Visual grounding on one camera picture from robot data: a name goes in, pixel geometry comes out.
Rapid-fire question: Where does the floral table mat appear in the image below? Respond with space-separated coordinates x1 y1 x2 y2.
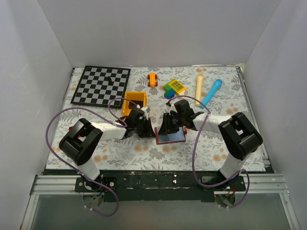
46 67 252 171

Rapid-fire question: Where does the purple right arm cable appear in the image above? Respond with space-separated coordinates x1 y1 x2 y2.
165 95 250 208

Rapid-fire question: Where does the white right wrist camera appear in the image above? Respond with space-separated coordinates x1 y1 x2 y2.
169 104 178 115

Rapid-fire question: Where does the black front table rail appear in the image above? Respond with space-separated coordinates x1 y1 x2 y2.
36 170 274 202

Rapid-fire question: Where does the orange toy car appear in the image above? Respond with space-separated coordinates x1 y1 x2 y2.
147 72 158 88

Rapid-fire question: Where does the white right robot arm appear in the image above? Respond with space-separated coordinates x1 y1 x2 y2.
158 100 263 191

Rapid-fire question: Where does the blue toy microphone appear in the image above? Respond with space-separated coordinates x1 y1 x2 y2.
202 79 223 106

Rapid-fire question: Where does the black white chessboard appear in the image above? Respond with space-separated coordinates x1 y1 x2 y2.
71 66 131 109

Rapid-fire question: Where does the red leather card holder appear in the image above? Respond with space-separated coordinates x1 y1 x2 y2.
154 126 187 145

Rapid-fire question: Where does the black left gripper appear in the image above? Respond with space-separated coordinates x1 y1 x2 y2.
134 118 156 138

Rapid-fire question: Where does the yellow plastic bin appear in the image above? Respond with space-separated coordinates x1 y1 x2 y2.
122 92 147 116

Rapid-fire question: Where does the cream toy microphone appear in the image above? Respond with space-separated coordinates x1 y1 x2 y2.
195 73 204 107

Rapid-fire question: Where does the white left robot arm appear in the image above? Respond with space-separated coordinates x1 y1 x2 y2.
59 107 156 192

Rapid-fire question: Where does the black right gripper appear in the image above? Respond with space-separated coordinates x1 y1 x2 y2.
157 113 185 135

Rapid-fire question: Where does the colourful toy block house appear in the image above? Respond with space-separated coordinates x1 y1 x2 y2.
163 79 187 99

